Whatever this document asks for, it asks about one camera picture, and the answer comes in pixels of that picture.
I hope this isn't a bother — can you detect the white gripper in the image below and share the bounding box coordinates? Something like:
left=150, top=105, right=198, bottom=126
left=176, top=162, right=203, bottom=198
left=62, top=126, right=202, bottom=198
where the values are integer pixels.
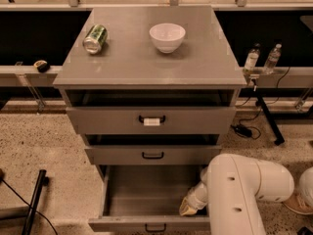
left=179, top=182, right=208, bottom=216

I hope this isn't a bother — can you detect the grey bottom drawer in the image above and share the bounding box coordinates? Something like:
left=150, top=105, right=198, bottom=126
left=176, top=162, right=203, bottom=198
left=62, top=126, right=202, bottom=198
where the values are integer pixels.
left=89, top=165, right=209, bottom=233

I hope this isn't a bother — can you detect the grey drawer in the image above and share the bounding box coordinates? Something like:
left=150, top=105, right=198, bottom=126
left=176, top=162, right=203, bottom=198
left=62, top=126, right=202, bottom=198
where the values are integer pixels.
left=89, top=165, right=209, bottom=233
left=67, top=107, right=236, bottom=134
left=85, top=145, right=221, bottom=165

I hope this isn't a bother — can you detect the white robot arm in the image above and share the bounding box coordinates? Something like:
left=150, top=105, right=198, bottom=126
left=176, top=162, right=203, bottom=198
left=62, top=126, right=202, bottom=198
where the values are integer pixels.
left=179, top=154, right=313, bottom=235

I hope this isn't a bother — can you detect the grey middle drawer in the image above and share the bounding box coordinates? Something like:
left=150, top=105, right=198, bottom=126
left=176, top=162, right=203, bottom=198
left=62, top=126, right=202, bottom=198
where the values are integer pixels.
left=85, top=145, right=221, bottom=165

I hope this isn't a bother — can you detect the grey top drawer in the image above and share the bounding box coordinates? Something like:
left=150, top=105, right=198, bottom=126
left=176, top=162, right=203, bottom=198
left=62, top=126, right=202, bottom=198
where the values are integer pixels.
left=67, top=107, right=236, bottom=134

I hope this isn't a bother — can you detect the grey drawer cabinet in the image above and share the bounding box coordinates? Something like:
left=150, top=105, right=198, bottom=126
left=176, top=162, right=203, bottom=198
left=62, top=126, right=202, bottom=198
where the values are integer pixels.
left=52, top=5, right=247, bottom=181

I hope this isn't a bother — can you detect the black power adapter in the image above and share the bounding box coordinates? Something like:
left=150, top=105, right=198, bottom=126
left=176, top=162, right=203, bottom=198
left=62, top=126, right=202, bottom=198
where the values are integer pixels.
left=232, top=124, right=252, bottom=138

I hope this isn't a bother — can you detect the tan shoe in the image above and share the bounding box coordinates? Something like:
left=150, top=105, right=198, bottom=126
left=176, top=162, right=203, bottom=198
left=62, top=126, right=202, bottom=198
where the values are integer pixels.
left=284, top=193, right=313, bottom=215

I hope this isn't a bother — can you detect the black stand leg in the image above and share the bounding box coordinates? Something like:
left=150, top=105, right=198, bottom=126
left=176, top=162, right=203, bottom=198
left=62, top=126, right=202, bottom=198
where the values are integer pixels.
left=255, top=91, right=285, bottom=146

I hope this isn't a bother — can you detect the black pole left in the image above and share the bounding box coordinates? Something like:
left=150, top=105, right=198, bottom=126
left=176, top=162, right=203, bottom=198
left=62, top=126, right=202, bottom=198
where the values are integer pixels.
left=22, top=169, right=49, bottom=235

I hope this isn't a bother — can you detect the left clear water bottle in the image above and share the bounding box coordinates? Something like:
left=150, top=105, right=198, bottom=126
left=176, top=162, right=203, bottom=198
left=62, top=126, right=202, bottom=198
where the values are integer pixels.
left=244, top=43, right=260, bottom=72

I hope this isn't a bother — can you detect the clear water bottle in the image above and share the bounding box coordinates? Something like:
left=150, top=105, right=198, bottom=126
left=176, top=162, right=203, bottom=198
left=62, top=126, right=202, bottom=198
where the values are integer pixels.
left=264, top=44, right=282, bottom=74
left=244, top=43, right=260, bottom=72

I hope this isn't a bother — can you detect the right clear water bottle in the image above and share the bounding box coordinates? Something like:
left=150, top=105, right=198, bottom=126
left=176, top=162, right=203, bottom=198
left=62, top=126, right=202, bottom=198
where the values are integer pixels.
left=264, top=44, right=282, bottom=74

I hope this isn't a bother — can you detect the white ceramic bowl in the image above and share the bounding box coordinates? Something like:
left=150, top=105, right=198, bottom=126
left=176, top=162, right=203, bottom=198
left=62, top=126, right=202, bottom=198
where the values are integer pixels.
left=149, top=23, right=186, bottom=54

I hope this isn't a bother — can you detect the green soda can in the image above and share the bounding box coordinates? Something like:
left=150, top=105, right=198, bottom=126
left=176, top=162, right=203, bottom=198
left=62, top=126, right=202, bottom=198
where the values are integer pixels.
left=82, top=24, right=108, bottom=55

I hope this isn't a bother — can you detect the yellow black tape measure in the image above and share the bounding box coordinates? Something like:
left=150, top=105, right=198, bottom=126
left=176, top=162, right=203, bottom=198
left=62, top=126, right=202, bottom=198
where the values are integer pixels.
left=33, top=60, right=50, bottom=72

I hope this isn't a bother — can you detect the black cable left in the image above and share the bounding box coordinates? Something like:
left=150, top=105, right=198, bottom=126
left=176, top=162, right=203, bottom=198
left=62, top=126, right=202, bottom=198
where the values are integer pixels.
left=0, top=178, right=59, bottom=235

